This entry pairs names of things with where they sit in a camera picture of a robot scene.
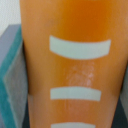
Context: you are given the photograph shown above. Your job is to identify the orange bread loaf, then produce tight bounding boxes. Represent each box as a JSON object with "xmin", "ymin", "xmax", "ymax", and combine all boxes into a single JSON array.
[{"xmin": 20, "ymin": 0, "xmax": 128, "ymax": 128}]

